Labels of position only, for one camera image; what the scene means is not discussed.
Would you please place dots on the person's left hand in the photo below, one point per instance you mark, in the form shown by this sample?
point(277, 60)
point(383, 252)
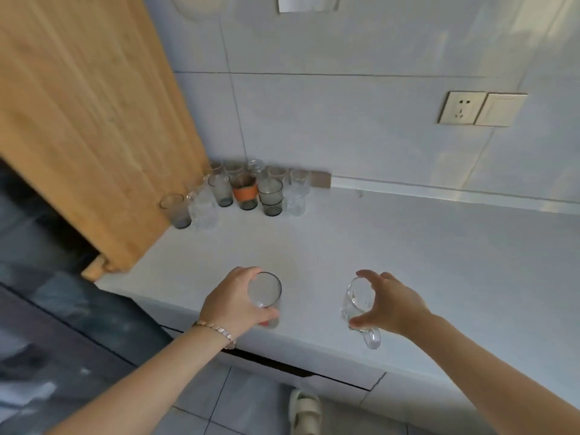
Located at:
point(226, 303)

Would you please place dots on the person's right hand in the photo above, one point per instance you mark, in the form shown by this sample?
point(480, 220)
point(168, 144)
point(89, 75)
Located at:
point(396, 308)

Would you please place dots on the person's left thumb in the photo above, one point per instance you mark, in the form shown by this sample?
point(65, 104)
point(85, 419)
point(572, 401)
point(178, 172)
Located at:
point(267, 317)

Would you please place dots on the person's right thumb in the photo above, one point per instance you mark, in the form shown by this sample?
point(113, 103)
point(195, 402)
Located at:
point(362, 320)

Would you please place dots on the grey rimmed glass tumbler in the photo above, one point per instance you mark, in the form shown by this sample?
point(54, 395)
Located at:
point(266, 289)

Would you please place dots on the person's left forearm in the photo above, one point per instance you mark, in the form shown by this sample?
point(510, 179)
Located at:
point(149, 385)

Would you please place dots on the person's right forearm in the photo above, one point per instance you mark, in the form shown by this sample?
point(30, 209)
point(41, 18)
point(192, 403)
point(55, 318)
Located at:
point(489, 371)

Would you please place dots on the white drawer front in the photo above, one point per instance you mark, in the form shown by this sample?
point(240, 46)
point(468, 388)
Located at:
point(344, 396)

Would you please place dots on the white sandal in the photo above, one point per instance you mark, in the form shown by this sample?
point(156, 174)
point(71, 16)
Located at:
point(306, 410)

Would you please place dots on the cluster of drinking glasses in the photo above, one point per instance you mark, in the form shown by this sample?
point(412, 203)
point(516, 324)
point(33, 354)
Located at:
point(247, 194)

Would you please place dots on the brown wooden trim block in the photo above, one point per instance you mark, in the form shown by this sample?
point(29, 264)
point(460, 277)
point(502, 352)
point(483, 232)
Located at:
point(321, 180)

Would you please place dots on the dark glossy appliance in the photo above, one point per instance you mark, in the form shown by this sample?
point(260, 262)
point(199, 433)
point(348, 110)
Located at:
point(54, 321)

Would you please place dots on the wooden cabinet door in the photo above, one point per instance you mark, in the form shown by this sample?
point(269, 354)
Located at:
point(90, 108)

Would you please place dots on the beige wall socket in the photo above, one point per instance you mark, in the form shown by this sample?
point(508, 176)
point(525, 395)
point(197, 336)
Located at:
point(461, 107)

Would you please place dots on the beige wall switch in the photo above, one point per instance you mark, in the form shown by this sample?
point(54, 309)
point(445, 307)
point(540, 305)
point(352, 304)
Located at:
point(500, 109)

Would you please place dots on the white rectangular wall plate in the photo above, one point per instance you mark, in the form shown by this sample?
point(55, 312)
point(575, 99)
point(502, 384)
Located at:
point(308, 2)

